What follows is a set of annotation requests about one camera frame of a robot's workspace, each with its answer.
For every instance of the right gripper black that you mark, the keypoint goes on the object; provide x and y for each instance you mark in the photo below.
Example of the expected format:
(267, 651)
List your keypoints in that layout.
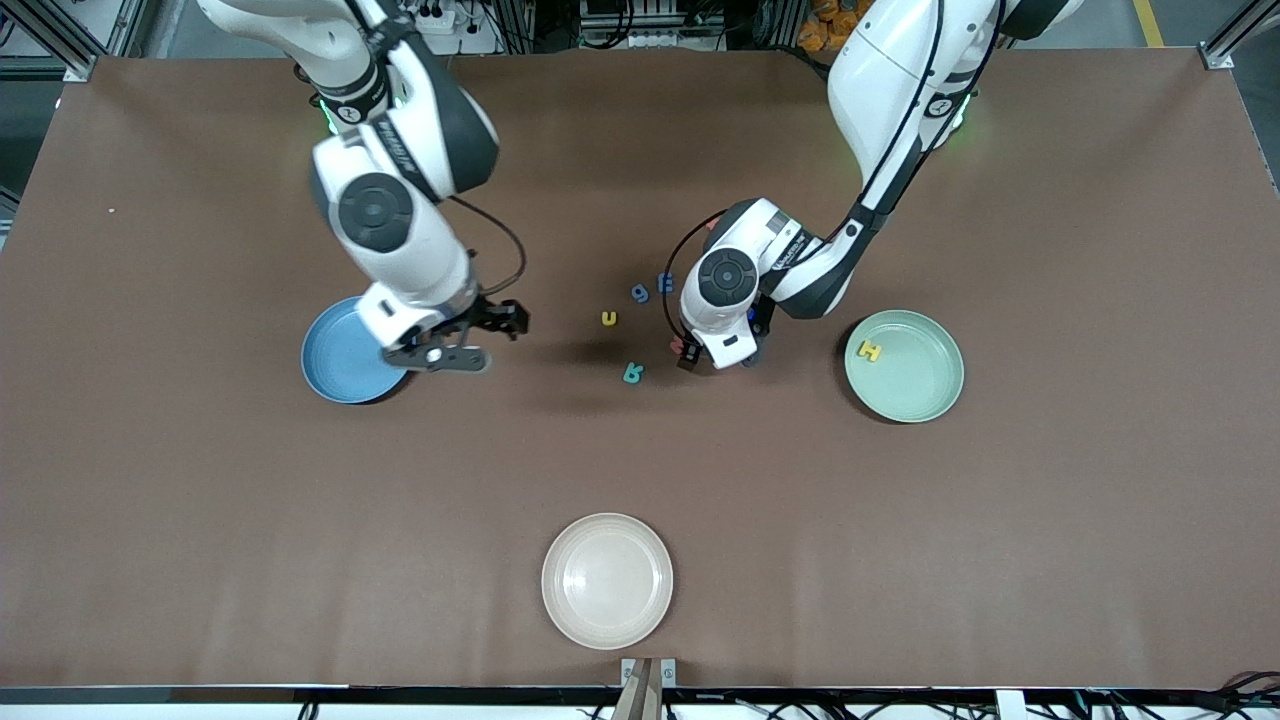
(492, 316)

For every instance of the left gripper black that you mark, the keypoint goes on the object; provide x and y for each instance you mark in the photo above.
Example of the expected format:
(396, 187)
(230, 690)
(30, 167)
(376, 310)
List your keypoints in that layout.
(688, 356)

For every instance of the yellow letter H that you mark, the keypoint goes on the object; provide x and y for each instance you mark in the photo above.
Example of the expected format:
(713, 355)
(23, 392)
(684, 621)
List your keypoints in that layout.
(870, 351)

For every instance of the light green plate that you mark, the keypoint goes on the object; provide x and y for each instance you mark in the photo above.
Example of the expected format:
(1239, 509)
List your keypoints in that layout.
(915, 375)

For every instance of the teal letter R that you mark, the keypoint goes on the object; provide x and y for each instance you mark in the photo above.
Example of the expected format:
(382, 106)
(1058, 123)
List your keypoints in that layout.
(634, 371)

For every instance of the blue letter E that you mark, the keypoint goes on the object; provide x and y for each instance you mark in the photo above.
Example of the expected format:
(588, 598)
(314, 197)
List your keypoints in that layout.
(665, 284)

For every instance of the blue plate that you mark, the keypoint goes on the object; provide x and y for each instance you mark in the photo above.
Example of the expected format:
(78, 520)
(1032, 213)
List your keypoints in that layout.
(335, 370)

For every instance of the beige plate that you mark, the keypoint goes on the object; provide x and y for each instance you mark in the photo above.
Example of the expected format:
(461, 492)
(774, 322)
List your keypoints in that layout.
(607, 580)

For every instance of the white power strip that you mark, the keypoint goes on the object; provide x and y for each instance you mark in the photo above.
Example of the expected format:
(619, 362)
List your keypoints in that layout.
(440, 18)
(640, 40)

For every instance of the dark equipment rack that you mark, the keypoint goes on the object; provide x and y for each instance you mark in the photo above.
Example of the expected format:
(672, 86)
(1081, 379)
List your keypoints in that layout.
(720, 20)

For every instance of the orange packaged items pile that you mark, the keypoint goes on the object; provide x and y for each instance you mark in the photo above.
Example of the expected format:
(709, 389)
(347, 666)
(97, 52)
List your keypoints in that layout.
(825, 35)

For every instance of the paper table cover sheet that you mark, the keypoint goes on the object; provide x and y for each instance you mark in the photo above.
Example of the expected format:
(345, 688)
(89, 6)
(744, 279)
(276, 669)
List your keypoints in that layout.
(200, 500)

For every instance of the metal mounting bracket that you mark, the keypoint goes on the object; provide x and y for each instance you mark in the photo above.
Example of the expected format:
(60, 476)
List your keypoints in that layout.
(668, 672)

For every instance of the brown camera mount post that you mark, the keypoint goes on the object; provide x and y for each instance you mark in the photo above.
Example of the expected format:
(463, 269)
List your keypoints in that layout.
(640, 700)

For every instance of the aluminium frame profile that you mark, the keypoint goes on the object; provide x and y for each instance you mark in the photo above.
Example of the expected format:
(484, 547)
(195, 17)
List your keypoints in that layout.
(70, 58)
(1225, 50)

